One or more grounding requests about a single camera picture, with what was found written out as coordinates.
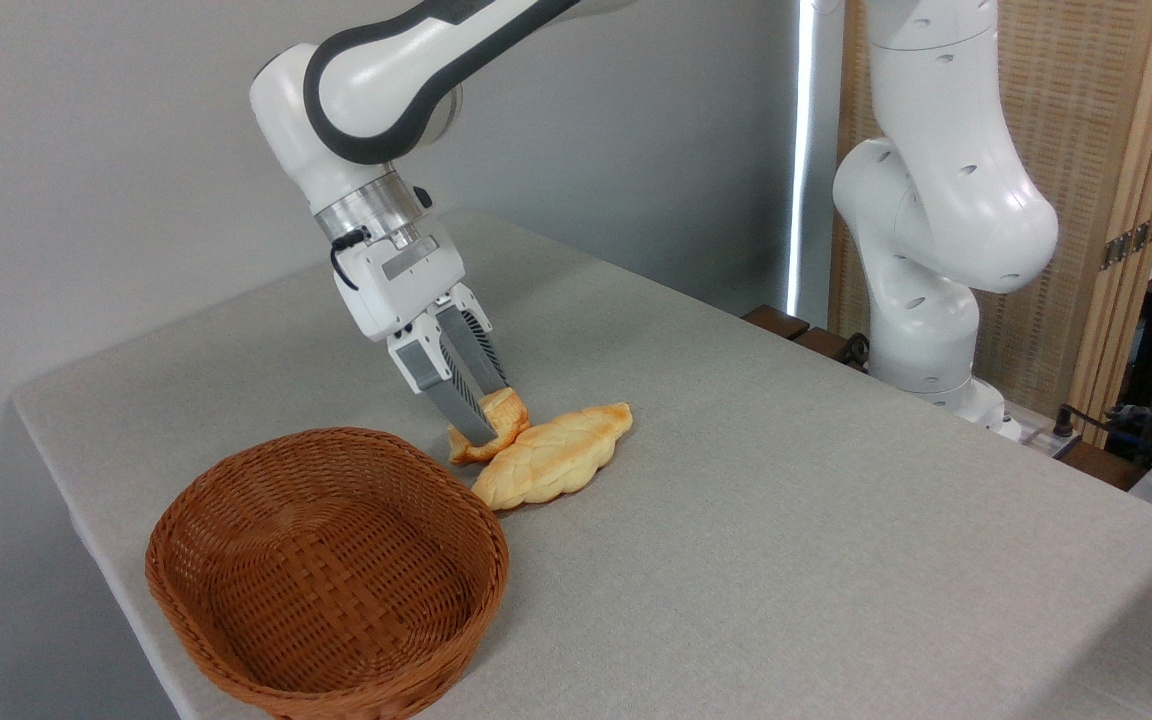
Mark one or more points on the metal screen hinge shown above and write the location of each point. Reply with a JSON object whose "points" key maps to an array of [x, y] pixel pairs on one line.
{"points": [[1131, 243]]}

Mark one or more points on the small golden bread roll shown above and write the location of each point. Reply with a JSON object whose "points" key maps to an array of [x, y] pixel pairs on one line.
{"points": [[508, 412]]}

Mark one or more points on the wooden rattan folding screen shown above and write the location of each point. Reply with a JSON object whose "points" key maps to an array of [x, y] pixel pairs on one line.
{"points": [[1086, 100]]}

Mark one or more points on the dark brown wooden block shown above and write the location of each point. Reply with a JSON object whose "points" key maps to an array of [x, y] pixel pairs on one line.
{"points": [[1101, 465], [824, 344], [776, 321]]}

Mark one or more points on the long braided bread loaf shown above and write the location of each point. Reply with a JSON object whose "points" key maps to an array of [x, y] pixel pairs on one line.
{"points": [[551, 460]]}

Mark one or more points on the brown woven wicker basket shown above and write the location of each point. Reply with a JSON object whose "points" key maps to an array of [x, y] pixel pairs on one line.
{"points": [[326, 570]]}

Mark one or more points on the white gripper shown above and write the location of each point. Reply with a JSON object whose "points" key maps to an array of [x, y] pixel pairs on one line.
{"points": [[401, 280]]}

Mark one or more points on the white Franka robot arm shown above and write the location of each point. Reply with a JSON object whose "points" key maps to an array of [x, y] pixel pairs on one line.
{"points": [[376, 90]]}

